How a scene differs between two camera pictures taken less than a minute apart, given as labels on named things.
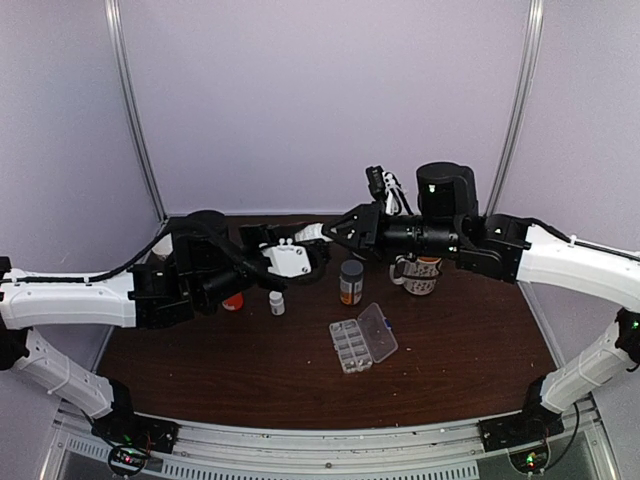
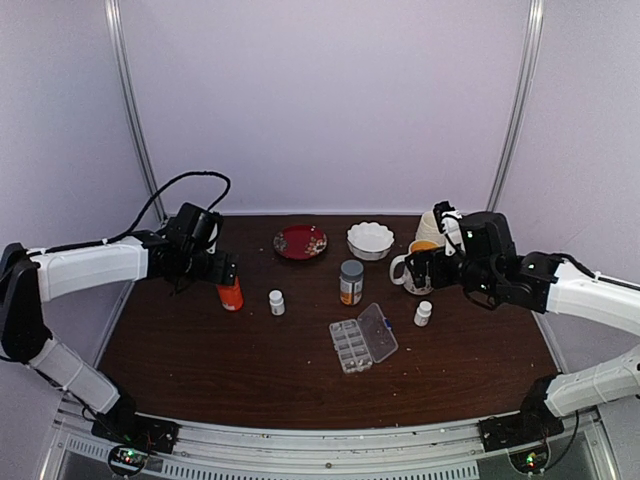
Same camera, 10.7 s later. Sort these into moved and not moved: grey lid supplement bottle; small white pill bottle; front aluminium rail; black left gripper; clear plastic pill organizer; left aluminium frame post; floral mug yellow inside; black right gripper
Moved: black right gripper; black left gripper
Not moved: left aluminium frame post; front aluminium rail; clear plastic pill organizer; floral mug yellow inside; grey lid supplement bottle; small white pill bottle
